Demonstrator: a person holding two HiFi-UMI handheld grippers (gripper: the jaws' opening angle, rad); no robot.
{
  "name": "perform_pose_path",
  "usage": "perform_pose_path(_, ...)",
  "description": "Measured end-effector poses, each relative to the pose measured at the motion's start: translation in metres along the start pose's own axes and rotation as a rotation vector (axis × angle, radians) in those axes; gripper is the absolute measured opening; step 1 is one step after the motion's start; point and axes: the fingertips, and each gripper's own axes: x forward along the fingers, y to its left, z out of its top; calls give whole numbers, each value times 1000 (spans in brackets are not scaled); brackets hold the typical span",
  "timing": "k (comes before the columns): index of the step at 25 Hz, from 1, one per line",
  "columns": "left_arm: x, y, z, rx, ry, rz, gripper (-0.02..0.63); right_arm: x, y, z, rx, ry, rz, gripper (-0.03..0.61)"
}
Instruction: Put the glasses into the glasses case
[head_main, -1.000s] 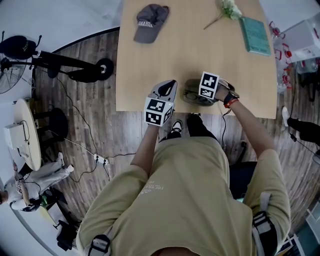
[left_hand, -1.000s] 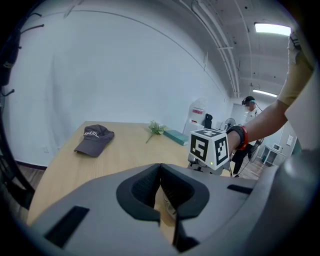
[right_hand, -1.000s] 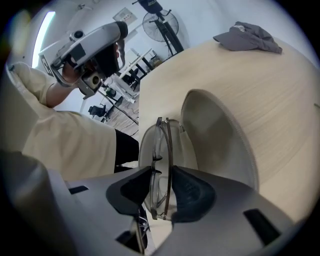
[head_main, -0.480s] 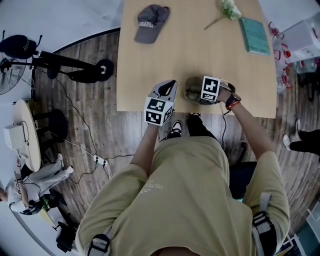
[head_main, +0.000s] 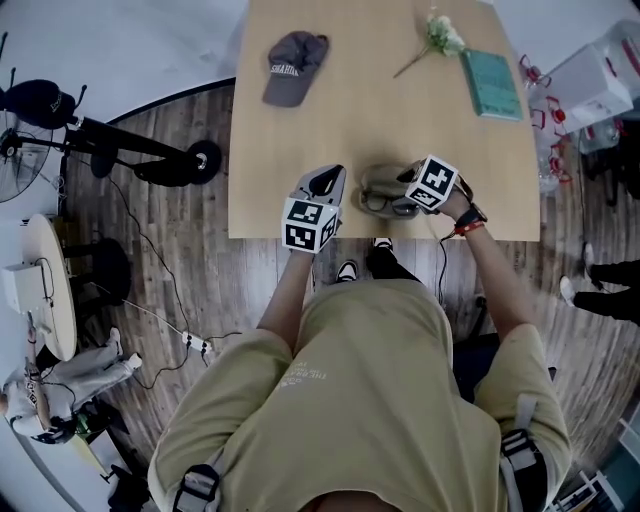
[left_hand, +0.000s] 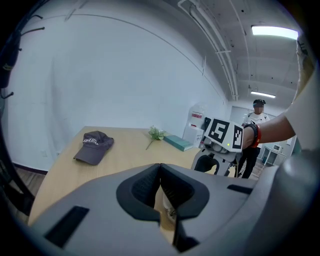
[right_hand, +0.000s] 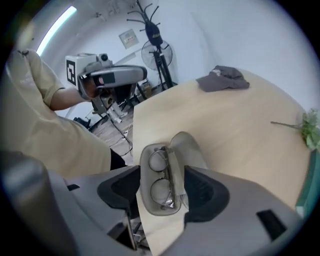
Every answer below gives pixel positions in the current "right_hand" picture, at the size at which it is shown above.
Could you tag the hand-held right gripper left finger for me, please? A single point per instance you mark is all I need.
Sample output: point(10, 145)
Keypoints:
point(100, 200)

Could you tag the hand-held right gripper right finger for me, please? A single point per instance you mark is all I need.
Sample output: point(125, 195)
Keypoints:
point(237, 215)

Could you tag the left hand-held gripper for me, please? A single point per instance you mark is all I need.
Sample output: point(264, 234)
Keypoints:
point(80, 67)

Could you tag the beige glasses case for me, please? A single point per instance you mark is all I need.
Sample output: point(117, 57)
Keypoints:
point(160, 200)

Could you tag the eyeglasses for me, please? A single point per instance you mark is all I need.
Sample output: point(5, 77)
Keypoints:
point(162, 175)

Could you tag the person's left forearm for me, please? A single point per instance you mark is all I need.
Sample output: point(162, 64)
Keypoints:
point(66, 98)

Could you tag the person's left hand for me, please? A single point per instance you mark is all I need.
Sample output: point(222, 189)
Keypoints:
point(92, 87)

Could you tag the black standing fan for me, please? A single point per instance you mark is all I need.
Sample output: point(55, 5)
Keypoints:
point(156, 56)

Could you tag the black coat stand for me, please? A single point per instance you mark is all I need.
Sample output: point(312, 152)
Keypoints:
point(160, 62)

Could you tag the person's black trousers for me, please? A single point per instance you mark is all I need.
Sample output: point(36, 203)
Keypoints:
point(117, 160)

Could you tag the dark bag on stand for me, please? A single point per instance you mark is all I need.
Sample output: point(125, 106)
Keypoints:
point(153, 33)

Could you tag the teal book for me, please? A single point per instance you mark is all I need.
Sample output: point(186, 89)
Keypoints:
point(307, 185)

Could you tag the long ceiling light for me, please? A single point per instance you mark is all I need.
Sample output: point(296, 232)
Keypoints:
point(56, 30)

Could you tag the person's beige shirt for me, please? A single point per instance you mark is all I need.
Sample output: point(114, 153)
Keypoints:
point(50, 130)

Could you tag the grey baseball cap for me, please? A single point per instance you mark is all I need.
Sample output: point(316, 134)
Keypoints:
point(221, 77)

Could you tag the pale artificial flower stem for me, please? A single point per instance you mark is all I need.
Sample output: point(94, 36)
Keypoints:
point(310, 130)

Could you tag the small grey gripper camera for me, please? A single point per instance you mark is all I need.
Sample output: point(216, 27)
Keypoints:
point(103, 58)

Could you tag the white wall panel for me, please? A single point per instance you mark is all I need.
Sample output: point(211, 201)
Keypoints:
point(128, 38)

